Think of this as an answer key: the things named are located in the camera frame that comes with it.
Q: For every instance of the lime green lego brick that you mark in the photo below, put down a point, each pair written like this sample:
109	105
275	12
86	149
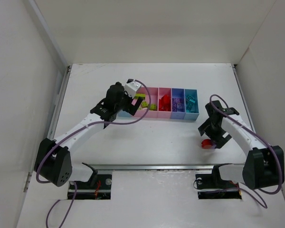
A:
137	96

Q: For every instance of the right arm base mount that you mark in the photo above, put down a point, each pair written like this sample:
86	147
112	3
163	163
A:
210	186

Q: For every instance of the purple blue bin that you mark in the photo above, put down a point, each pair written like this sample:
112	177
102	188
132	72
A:
177	92

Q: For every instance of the left light blue bin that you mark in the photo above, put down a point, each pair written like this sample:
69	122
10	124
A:
124	114

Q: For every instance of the aluminium rail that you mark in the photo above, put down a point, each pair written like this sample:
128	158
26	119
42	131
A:
150	167

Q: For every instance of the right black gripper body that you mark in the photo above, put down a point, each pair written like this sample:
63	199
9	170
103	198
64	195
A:
213	134

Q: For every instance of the teal legos in bin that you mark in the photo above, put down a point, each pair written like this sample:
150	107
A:
190	104

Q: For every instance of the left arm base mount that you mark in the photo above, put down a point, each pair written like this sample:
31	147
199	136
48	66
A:
97	187

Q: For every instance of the red legos in bin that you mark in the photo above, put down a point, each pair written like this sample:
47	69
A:
165	103

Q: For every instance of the purple legos in bin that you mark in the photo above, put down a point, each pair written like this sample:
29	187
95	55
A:
178	104

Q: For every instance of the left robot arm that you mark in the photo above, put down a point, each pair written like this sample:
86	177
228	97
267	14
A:
54	159

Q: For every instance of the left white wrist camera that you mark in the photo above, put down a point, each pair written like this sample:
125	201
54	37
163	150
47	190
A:
131	87

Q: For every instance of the large pink bin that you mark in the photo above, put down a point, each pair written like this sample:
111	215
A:
151	98

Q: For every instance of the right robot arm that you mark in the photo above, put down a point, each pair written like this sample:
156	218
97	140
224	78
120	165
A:
264	165

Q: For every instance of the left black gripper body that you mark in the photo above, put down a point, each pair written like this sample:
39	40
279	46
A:
133	104

